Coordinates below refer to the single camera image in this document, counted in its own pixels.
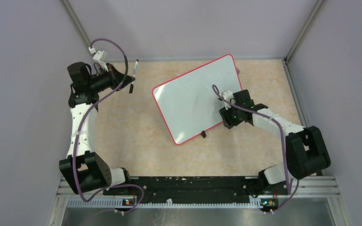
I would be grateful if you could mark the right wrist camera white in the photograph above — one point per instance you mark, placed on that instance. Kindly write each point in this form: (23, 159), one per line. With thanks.
(228, 96)

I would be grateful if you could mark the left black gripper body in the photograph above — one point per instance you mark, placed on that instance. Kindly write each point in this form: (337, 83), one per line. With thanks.
(104, 80)

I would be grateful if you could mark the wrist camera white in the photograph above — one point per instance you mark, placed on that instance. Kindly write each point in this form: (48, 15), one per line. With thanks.
(98, 57)
(228, 96)

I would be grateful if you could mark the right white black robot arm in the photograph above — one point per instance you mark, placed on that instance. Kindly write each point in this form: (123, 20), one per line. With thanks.
(303, 149)

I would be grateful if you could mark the black white marker pen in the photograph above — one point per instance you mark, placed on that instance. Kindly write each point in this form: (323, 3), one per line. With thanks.
(133, 75)

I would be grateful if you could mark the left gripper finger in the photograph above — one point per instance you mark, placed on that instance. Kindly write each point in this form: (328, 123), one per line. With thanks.
(125, 81)
(116, 73)

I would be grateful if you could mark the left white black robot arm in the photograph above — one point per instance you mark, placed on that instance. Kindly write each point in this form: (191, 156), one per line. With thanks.
(83, 169)

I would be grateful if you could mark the pink framed whiteboard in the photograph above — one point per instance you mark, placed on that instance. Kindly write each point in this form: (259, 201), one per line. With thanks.
(188, 103)

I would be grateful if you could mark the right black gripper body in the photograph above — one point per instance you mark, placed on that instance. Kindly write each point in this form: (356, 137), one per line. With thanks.
(232, 116)

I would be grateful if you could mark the white slotted cable duct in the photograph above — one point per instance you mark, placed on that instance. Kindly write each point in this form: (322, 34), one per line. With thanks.
(119, 203)

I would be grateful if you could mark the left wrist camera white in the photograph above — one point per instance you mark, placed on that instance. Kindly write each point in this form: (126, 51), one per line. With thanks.
(98, 57)

